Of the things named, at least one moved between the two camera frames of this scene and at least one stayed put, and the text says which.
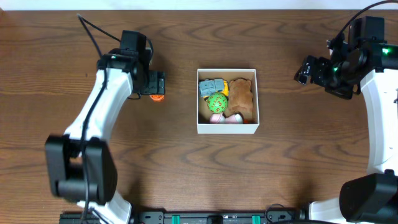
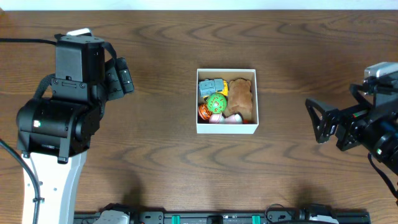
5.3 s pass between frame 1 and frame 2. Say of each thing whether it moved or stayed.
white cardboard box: stayed
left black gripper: moved
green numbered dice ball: stayed
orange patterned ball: moved
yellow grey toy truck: stayed
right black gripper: moved
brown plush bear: stayed
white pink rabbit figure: stayed
